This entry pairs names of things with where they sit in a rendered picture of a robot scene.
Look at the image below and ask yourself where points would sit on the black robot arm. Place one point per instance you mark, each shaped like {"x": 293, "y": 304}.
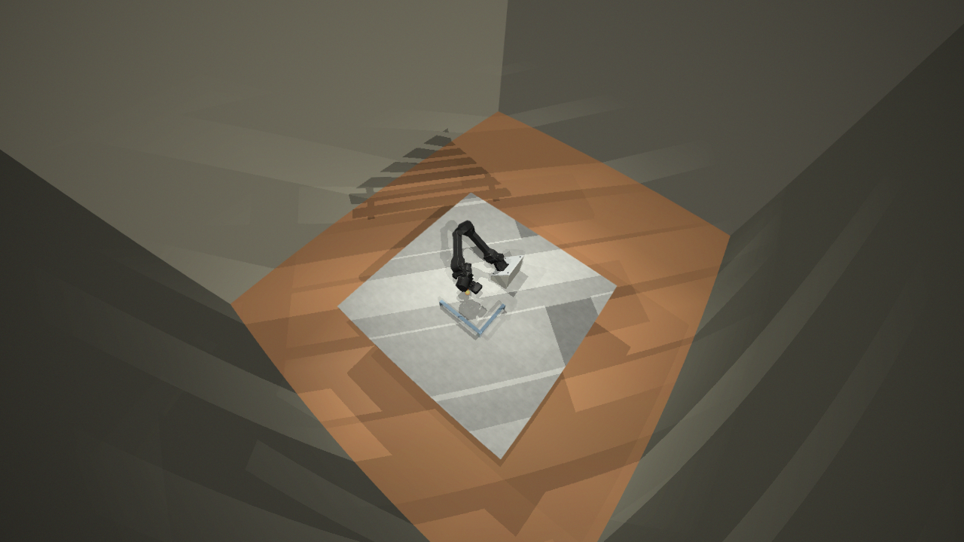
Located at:
{"x": 458, "y": 262}

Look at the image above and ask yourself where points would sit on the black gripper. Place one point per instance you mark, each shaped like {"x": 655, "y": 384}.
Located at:
{"x": 474, "y": 287}

